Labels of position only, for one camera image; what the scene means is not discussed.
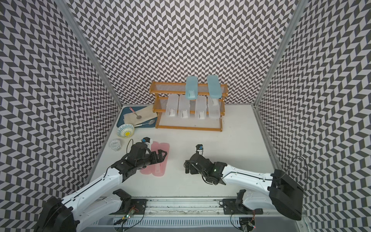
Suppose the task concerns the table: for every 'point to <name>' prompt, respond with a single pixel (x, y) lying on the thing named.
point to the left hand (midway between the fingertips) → (160, 155)
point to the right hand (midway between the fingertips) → (192, 166)
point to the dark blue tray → (126, 110)
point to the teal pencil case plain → (214, 87)
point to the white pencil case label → (214, 108)
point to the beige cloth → (147, 113)
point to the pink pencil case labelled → (159, 169)
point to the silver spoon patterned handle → (151, 122)
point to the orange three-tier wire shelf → (161, 90)
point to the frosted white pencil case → (201, 107)
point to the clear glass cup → (115, 145)
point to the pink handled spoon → (138, 116)
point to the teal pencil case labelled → (192, 85)
